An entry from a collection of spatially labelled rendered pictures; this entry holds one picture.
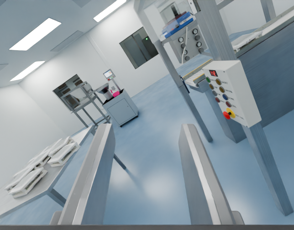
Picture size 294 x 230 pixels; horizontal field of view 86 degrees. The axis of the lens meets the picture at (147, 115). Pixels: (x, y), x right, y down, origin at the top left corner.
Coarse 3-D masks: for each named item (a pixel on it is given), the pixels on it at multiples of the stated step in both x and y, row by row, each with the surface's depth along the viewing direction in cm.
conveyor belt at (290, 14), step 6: (282, 18) 150; (288, 18) 141; (276, 24) 146; (288, 24) 131; (264, 30) 150; (270, 30) 141; (270, 36) 132; (198, 72) 157; (192, 78) 151; (204, 78) 136; (192, 84) 143
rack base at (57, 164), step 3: (75, 147) 161; (78, 147) 160; (72, 150) 160; (75, 150) 157; (72, 153) 154; (69, 156) 151; (66, 159) 148; (54, 162) 159; (57, 162) 153; (63, 162) 146; (51, 165) 157; (54, 165) 153; (57, 165) 150; (60, 165) 146
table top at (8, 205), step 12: (84, 132) 207; (72, 156) 158; (48, 168) 163; (60, 168) 142; (48, 180) 133; (0, 192) 194; (36, 192) 127; (48, 192) 120; (0, 204) 152; (12, 204) 134; (24, 204) 125; (0, 216) 130
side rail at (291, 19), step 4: (292, 16) 128; (288, 20) 128; (292, 20) 128; (280, 24) 129; (284, 24) 129; (276, 28) 129; (280, 28) 129; (268, 32) 129; (272, 32) 129; (264, 36) 130; (268, 36) 130; (256, 40) 130; (260, 40) 130; (252, 44) 130; (256, 44) 131; (244, 48) 131; (248, 48) 131; (236, 52) 131; (240, 52) 131; (236, 56) 132; (200, 76) 133; (204, 76) 134; (196, 80) 134
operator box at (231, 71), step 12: (204, 72) 68; (216, 72) 58; (228, 72) 53; (240, 72) 53; (216, 84) 64; (228, 84) 56; (240, 84) 55; (216, 96) 71; (228, 96) 61; (240, 96) 56; (252, 96) 57; (240, 108) 58; (252, 108) 58; (240, 120) 64; (252, 120) 60
